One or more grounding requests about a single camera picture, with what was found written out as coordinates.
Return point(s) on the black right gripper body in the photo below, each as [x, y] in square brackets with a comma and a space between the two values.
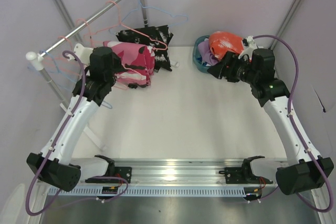
[227, 64]

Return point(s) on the purple trousers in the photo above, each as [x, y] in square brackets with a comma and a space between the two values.
[207, 56]

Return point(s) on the orange trousers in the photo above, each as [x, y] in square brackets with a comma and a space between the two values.
[221, 42]

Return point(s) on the pink patterned trousers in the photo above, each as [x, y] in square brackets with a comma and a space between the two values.
[134, 61]

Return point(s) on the pink hanger of orange trousers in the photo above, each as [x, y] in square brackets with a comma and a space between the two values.
[68, 68]

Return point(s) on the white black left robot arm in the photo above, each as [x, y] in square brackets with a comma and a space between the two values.
[78, 119]

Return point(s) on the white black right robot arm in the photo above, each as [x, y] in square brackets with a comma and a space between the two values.
[306, 168]

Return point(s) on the black white trousers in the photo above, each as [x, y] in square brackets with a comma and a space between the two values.
[156, 37]

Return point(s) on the empty light blue hanger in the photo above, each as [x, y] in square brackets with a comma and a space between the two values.
[165, 17]

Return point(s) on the teal plastic basin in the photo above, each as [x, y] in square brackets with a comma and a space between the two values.
[197, 60]

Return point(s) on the metal clothes rack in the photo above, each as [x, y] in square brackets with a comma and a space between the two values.
[36, 59]

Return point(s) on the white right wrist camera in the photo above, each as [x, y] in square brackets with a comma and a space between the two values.
[249, 45]

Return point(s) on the aluminium mounting rail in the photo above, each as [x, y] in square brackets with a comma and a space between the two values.
[179, 172]

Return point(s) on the white slotted cable duct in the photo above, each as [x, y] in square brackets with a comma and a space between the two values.
[156, 191]

